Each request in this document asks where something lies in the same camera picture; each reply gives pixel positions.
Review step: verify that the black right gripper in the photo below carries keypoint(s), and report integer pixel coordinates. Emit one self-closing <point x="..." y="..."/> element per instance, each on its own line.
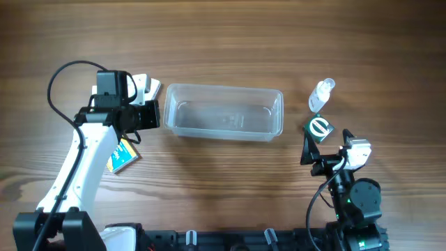
<point x="328" y="163"/>

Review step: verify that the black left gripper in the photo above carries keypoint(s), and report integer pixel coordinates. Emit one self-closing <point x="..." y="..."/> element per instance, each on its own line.
<point x="150" y="113"/>

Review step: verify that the blue yellow cough drops bag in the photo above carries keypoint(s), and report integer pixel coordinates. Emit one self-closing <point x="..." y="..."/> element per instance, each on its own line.
<point x="125" y="154"/>

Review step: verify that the clear plastic container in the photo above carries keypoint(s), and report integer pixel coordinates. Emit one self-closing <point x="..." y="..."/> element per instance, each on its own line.
<point x="224" y="112"/>

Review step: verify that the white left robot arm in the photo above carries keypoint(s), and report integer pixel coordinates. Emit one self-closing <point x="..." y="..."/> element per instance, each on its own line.
<point x="121" y="104"/>

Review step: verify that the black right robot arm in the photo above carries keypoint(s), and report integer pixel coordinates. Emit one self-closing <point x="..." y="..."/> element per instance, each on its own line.
<point x="356" y="202"/>

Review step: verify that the green round-label box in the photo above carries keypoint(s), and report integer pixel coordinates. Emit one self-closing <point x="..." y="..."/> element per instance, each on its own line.
<point x="319" y="128"/>

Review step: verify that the small clear plastic bottle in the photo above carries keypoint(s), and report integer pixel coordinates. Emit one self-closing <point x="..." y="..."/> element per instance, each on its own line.
<point x="321" y="94"/>

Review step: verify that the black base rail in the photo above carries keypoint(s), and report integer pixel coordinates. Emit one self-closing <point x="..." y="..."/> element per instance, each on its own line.
<point x="223" y="240"/>

